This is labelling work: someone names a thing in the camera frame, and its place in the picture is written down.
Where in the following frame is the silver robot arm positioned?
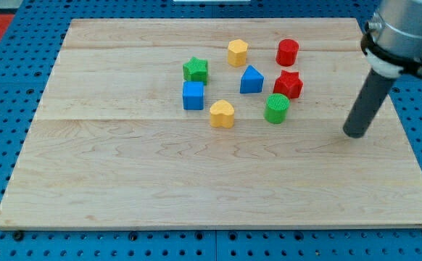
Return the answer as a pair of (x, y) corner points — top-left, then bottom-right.
(360, 0), (422, 79)

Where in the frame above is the blue cube block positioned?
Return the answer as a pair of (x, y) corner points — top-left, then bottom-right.
(182, 81), (204, 110)

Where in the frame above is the green star block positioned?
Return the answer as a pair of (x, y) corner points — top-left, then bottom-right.
(183, 57), (208, 86)

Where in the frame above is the red star block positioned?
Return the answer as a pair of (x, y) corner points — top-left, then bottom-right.
(273, 70), (303, 99)

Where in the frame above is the yellow heart block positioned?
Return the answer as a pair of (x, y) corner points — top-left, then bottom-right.
(210, 99), (235, 128)

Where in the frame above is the blue triangle block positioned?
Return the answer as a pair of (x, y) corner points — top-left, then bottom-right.
(240, 65), (264, 94)

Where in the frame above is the wooden board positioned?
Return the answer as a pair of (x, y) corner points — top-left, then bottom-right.
(0, 18), (422, 231)

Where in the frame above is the green cylinder block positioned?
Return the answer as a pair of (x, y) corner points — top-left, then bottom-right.
(263, 94), (290, 124)

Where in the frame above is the yellow hexagon block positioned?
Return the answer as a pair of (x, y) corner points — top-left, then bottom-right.
(227, 39), (248, 67)

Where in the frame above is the red cylinder block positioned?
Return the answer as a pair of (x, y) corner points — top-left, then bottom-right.
(276, 38), (299, 67)

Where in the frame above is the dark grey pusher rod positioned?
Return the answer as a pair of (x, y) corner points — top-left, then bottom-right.
(343, 69), (396, 138)

